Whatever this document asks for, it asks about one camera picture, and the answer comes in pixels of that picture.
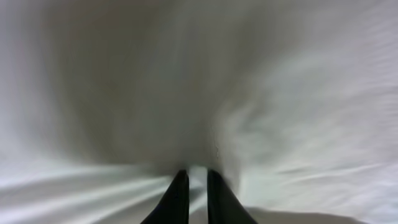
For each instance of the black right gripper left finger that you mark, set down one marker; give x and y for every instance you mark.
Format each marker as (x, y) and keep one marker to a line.
(173, 208)

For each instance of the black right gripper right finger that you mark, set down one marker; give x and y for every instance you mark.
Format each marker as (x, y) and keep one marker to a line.
(223, 206)

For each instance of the white printed t-shirt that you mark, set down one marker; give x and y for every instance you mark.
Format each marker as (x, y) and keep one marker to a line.
(293, 102)

